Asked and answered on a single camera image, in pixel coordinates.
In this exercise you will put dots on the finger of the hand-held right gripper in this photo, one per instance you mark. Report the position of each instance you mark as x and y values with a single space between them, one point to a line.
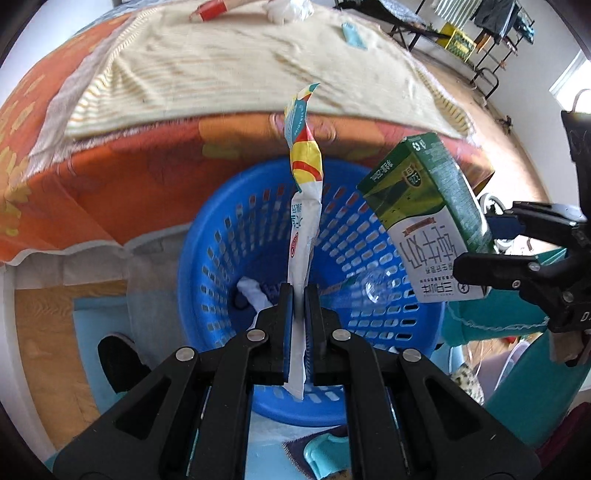
505 226
498 270

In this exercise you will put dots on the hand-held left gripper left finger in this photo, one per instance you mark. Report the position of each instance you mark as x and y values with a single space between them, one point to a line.
287 332

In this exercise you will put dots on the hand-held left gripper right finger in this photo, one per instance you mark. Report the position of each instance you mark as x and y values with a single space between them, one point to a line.
310 332

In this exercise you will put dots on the white plastic wrap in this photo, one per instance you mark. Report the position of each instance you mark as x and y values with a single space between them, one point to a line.
256 293

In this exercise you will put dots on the green milk carton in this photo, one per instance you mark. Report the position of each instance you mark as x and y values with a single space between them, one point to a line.
429 221

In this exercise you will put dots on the colourful snack wrapper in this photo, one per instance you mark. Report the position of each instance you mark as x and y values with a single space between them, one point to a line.
302 240

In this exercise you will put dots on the blue plastic basket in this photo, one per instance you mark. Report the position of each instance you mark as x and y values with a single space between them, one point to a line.
217 258

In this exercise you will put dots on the person's right hand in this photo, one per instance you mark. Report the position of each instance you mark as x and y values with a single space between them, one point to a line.
567 348

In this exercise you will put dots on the small black floor object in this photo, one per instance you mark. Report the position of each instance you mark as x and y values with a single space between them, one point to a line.
504 124

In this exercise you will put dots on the teal plastic object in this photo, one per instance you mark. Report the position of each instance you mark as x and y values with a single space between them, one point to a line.
325 457

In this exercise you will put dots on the black clothes rack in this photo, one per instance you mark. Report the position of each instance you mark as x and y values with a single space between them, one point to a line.
489 74

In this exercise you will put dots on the window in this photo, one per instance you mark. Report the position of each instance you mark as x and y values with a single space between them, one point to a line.
570 76

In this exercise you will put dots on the person's black shoe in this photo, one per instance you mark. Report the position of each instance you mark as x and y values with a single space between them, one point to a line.
122 364

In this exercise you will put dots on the yellow crate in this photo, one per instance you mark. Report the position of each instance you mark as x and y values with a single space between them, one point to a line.
456 42

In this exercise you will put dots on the teal garment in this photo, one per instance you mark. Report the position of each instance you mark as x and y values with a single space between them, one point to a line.
527 25

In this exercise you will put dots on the dark jacket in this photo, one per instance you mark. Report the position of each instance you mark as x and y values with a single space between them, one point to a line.
494 14

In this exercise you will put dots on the black folding chair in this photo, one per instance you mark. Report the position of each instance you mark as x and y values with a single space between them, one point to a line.
406 32

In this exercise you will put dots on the orange floral tablecloth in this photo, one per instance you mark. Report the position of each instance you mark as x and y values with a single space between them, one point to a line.
115 194

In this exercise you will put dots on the green striped towel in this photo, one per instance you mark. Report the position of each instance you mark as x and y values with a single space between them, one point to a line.
452 7

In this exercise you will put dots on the checked chair cloth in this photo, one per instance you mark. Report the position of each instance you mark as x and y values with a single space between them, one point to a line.
401 9

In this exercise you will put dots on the teal packet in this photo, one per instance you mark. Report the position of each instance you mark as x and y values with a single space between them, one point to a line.
354 34

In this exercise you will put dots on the yellow striped cloth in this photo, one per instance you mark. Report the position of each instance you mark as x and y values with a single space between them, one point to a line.
231 74

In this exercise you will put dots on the striped yellow towel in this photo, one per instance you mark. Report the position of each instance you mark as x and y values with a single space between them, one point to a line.
76 110

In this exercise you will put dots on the white plastic bag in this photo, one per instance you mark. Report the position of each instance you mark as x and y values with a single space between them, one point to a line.
288 9

